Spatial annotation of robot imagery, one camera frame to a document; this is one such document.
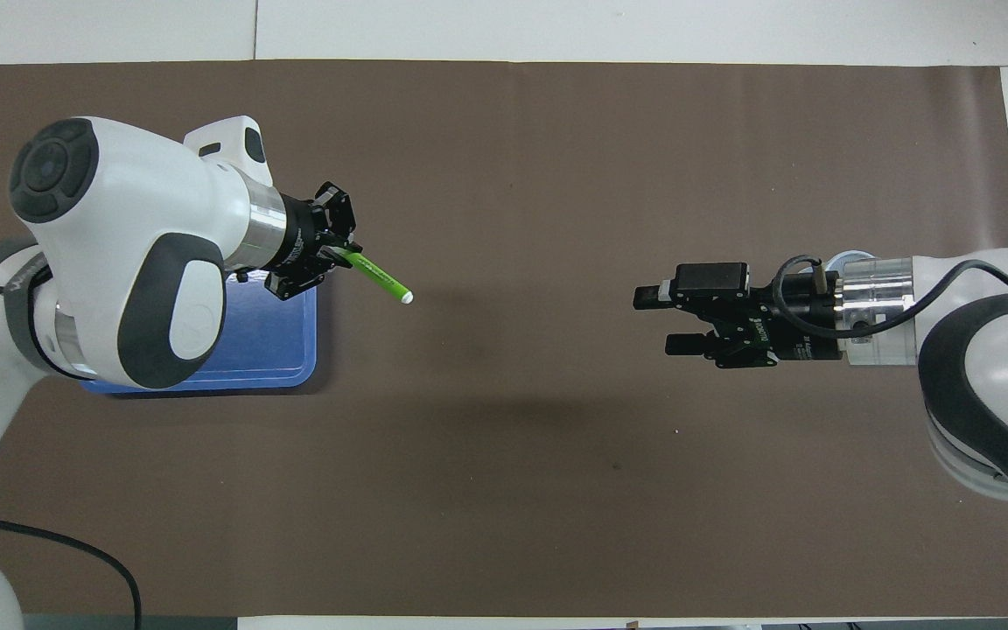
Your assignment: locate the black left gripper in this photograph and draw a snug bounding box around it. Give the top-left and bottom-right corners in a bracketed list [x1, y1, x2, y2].
[264, 181, 357, 302]

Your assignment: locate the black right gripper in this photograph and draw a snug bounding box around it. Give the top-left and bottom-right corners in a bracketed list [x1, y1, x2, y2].
[632, 262, 848, 370]

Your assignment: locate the green marker pen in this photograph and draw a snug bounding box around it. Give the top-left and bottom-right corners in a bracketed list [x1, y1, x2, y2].
[333, 247, 415, 305]

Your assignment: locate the blue plastic tray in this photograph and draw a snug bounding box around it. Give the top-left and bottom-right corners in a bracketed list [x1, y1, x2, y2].
[80, 273, 319, 396]

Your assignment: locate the brown paper table mat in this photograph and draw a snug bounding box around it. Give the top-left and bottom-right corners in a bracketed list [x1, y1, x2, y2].
[0, 59, 1008, 618]

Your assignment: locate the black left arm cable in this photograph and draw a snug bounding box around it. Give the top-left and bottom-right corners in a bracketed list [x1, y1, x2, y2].
[0, 259, 143, 630]

